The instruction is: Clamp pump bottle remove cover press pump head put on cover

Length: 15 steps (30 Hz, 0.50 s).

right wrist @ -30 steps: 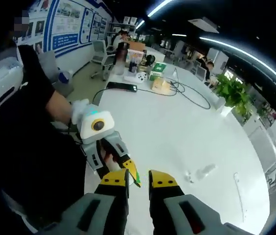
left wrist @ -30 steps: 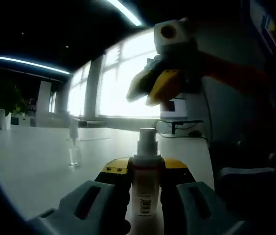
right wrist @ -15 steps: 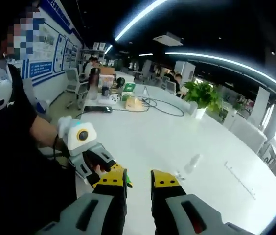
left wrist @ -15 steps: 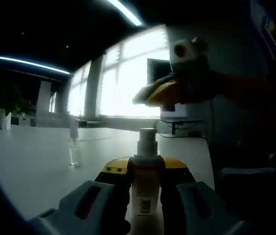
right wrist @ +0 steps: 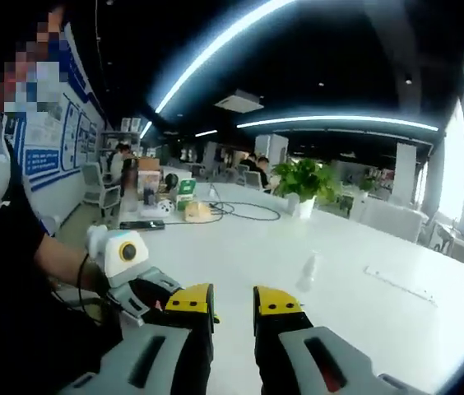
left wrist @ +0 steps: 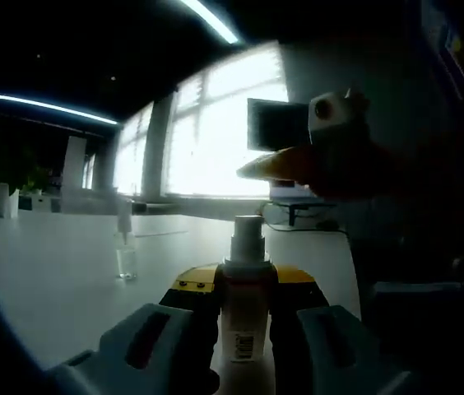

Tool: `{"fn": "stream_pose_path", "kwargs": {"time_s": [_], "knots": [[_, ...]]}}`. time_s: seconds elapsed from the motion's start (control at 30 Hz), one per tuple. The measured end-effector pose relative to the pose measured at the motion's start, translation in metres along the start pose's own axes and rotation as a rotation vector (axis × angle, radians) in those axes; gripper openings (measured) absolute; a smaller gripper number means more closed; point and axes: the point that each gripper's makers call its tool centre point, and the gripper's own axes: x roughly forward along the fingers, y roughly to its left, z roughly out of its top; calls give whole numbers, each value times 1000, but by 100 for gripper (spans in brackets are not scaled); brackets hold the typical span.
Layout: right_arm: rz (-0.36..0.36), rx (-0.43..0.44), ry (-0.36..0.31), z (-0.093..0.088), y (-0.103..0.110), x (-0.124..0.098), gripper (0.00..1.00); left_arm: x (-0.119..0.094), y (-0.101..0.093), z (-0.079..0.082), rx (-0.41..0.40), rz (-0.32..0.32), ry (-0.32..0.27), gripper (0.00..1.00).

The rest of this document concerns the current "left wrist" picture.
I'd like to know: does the large dark monitor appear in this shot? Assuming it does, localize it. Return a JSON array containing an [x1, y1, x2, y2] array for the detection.
[[247, 97, 312, 153]]

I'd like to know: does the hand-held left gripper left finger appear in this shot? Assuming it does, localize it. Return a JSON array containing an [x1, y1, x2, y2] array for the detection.
[[46, 265, 221, 395]]

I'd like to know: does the clear pump bottle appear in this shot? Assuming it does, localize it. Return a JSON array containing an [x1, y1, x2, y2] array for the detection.
[[112, 198, 138, 281]]

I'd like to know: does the white pump bottle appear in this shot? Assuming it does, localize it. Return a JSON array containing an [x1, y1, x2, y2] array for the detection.
[[219, 214, 275, 363]]

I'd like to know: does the black monitor cable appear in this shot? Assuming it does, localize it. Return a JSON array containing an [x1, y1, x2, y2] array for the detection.
[[261, 200, 350, 235]]

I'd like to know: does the black monitor stand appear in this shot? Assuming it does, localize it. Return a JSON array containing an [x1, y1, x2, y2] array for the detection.
[[271, 196, 338, 227]]

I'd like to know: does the long curved ceiling light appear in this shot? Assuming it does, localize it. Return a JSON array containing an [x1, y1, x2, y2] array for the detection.
[[172, 0, 240, 45]]

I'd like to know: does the white pillar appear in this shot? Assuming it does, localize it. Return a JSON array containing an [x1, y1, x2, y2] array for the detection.
[[62, 135, 88, 191]]

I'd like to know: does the long straight ceiling light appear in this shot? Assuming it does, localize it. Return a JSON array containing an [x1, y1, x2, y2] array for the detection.
[[0, 92, 118, 125]]

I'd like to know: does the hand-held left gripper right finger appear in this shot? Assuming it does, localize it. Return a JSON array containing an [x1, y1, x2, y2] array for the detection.
[[271, 266, 414, 395]]

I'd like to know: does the bright window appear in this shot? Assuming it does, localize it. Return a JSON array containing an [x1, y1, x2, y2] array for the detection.
[[112, 40, 290, 198]]

